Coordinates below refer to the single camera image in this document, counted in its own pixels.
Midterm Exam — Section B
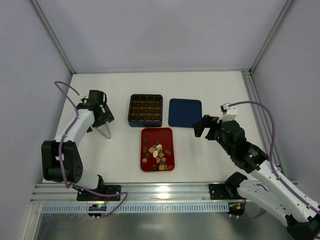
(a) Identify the cream white chocolate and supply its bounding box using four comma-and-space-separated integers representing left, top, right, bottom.
156, 144, 163, 151

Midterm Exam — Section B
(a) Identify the red lacquer tray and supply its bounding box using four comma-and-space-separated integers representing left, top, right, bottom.
140, 127, 175, 172

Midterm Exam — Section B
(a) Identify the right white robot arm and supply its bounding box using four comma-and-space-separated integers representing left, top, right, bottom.
192, 115, 320, 240

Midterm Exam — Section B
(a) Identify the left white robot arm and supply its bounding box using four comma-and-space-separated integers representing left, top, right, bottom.
41, 90, 115, 196

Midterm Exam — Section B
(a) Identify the brown rectangular chocolate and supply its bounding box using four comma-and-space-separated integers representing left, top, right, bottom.
164, 150, 172, 155

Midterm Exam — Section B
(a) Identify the white oval chocolate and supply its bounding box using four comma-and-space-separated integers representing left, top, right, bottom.
152, 150, 159, 158

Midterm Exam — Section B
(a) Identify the dark blue box lid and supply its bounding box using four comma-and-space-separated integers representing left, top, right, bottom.
168, 98, 203, 128

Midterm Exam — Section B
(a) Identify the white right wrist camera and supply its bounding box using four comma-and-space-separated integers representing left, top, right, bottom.
217, 103, 238, 123

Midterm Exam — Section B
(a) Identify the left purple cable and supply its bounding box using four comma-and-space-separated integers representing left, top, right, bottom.
54, 80, 129, 219

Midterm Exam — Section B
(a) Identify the purple cable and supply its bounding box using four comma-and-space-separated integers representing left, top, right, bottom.
228, 100, 320, 220
54, 80, 129, 219

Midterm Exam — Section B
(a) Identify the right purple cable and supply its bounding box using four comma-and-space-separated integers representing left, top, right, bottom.
228, 100, 320, 220

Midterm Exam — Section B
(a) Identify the aluminium right rail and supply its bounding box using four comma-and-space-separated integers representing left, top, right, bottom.
241, 69, 283, 173

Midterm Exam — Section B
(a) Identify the aluminium rail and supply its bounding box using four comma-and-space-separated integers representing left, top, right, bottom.
29, 180, 300, 205
241, 69, 283, 173

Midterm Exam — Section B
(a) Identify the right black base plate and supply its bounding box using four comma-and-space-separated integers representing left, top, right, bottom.
208, 183, 244, 200

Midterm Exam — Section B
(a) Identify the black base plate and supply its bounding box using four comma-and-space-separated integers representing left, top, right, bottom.
208, 183, 244, 200
76, 184, 122, 202

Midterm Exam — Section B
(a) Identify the slotted grey cable duct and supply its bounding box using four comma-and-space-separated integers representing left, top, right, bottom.
41, 202, 229, 214

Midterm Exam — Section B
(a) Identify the left frame post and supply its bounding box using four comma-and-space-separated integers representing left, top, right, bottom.
29, 0, 76, 75

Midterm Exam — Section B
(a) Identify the frame post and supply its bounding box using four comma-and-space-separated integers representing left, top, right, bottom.
249, 0, 297, 74
29, 0, 76, 75

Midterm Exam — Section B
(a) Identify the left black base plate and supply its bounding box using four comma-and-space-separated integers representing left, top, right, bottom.
76, 184, 122, 202

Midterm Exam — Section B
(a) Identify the aluminium front rail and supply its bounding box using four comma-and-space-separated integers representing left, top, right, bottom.
29, 180, 300, 205

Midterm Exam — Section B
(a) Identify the right frame post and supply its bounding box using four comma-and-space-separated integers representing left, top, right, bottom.
249, 0, 297, 74

